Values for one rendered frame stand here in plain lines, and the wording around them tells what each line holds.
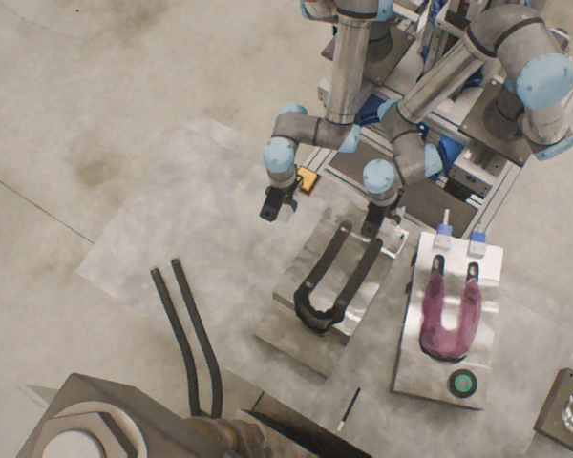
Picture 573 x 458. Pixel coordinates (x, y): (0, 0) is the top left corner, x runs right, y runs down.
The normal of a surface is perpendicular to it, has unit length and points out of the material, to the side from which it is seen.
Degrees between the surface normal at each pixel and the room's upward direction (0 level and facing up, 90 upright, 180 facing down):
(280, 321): 0
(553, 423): 0
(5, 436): 0
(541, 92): 83
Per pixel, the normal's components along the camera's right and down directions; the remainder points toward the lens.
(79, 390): -0.06, -0.33
